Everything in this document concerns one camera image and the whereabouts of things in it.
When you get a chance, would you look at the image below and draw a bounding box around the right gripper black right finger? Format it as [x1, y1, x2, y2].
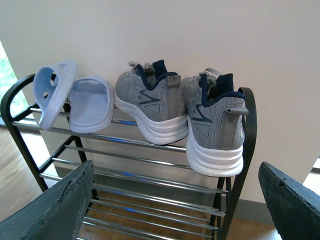
[258, 161, 320, 240]

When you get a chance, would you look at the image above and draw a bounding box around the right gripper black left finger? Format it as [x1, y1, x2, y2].
[0, 160, 94, 240]

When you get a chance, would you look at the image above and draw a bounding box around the grey knit sneaker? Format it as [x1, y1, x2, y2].
[181, 68, 249, 177]
[114, 60, 188, 145]

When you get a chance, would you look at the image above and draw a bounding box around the light blue slide sandal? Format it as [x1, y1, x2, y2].
[69, 76, 115, 134]
[33, 60, 77, 131]

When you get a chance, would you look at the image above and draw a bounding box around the black metal shoe rack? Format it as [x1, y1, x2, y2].
[0, 75, 257, 240]

